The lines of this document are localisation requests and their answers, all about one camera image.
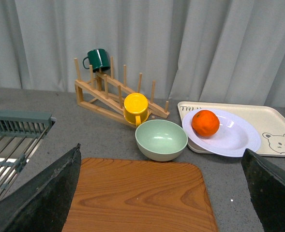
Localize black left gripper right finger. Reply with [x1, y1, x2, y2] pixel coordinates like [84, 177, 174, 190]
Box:
[241, 149, 285, 232]

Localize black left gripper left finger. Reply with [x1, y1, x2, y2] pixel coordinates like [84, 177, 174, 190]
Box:
[0, 144, 81, 232]

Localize white round plate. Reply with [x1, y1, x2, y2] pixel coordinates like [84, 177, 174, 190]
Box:
[182, 108, 261, 158]

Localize orange fruit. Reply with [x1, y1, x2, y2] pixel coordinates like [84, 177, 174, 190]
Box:
[192, 110, 220, 137]

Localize beige bear tray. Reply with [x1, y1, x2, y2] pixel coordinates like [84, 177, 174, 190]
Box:
[178, 101, 285, 157]

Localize wooden cutting board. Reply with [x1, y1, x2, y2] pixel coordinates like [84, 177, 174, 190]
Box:
[63, 158, 218, 232]

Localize metal sink drying rack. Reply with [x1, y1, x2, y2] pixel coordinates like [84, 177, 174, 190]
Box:
[0, 110, 55, 200]

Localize light green bowl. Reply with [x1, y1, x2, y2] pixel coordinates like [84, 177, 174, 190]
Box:
[135, 119, 188, 162]

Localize wooden dish rack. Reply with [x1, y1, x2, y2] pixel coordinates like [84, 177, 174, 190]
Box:
[74, 56, 170, 129]

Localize yellow mug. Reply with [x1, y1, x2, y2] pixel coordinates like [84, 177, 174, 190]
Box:
[123, 93, 149, 127]

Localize grey curtain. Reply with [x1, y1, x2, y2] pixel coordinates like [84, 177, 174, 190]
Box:
[0, 0, 285, 107]

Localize dark green mug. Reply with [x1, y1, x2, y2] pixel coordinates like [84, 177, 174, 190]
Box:
[82, 48, 110, 73]

